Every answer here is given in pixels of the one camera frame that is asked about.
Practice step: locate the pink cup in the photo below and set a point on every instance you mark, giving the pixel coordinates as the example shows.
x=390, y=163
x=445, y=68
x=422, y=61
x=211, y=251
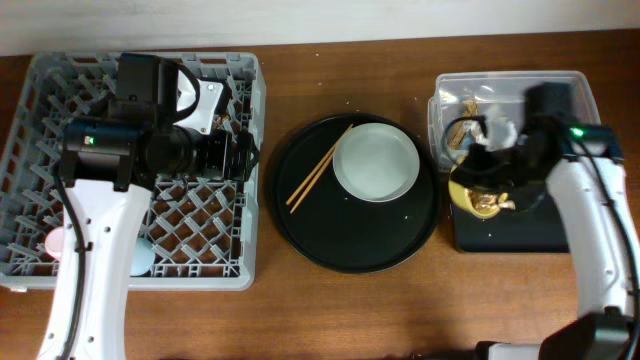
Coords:
x=54, y=243

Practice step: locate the round black tray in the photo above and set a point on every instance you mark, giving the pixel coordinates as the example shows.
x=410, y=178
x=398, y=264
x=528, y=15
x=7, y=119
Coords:
x=333, y=228

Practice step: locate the grey plastic dishwasher rack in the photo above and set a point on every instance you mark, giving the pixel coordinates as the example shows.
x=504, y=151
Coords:
x=203, y=232

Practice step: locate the light blue cup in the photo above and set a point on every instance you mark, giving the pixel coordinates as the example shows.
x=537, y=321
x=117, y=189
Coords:
x=143, y=259

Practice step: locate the clear plastic bin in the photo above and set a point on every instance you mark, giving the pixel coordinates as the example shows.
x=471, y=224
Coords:
x=502, y=91

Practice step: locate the food scraps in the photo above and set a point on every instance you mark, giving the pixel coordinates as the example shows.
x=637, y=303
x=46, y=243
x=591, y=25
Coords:
x=484, y=202

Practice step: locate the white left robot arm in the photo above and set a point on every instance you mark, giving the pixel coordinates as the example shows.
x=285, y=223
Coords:
x=158, y=122

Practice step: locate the white tissue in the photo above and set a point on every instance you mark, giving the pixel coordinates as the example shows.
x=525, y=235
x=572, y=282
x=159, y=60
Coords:
x=497, y=132

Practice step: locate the black rectangular tray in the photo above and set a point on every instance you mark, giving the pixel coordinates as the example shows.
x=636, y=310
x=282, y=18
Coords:
x=534, y=225

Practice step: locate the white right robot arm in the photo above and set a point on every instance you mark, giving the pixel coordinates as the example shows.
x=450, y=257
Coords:
x=581, y=168

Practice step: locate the wooden chopstick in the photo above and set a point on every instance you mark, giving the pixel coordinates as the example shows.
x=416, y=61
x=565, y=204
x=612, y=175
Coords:
x=312, y=187
x=330, y=153

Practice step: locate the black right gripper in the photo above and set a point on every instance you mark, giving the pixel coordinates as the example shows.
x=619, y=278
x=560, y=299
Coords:
x=466, y=171

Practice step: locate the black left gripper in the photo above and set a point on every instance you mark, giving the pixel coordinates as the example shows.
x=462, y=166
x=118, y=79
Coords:
x=245, y=161

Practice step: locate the white round plate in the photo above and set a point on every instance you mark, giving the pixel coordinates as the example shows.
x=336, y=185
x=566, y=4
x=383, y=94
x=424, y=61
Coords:
x=376, y=162

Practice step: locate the yellow bowl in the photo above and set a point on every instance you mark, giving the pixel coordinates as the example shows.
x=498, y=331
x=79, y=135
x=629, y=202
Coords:
x=458, y=196

